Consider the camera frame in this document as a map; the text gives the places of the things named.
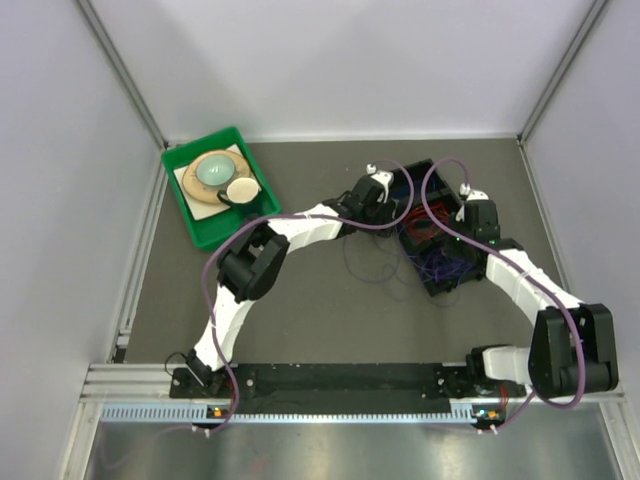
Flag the green plastic bin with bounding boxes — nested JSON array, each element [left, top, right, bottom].
[[161, 126, 281, 251]]

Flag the blue thin wire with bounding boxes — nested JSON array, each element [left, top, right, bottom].
[[392, 174, 449, 201]]

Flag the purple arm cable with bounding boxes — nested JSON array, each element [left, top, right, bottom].
[[201, 157, 415, 436], [421, 157, 587, 436]]

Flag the slotted grey cable duct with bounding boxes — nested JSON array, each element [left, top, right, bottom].
[[100, 403, 478, 424]]

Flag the white square board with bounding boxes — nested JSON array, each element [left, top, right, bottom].
[[173, 144, 248, 221]]

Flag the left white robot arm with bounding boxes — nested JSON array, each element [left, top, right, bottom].
[[186, 170, 396, 397]]

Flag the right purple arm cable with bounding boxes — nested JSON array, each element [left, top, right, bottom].
[[421, 157, 587, 436]]

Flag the dark green mug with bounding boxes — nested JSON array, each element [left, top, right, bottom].
[[217, 177, 261, 217]]

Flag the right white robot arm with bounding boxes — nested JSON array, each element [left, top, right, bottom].
[[449, 191, 619, 400]]

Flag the red thin wires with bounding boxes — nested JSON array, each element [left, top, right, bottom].
[[403, 200, 454, 246]]

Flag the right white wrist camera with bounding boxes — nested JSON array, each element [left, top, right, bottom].
[[455, 183, 489, 222]]

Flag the black three-compartment tray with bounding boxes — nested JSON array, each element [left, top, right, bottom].
[[390, 159, 483, 297]]

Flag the purple thin wires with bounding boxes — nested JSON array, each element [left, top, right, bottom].
[[342, 232, 481, 307]]

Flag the light teal bowl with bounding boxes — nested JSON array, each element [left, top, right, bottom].
[[195, 153, 236, 187]]

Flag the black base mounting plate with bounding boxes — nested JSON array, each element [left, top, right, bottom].
[[169, 362, 526, 404]]

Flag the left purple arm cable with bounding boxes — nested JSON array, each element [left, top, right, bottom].
[[201, 157, 415, 436]]

